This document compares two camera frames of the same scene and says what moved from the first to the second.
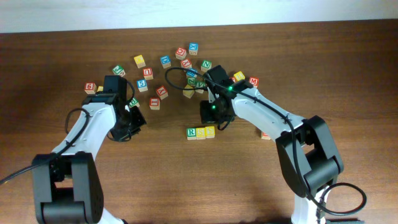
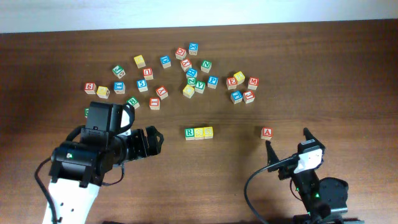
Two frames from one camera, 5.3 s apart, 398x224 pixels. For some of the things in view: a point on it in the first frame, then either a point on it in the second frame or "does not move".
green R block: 191,134 does not move
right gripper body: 214,112 → 301,179
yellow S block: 210,130 does not move
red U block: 148,73 does not move
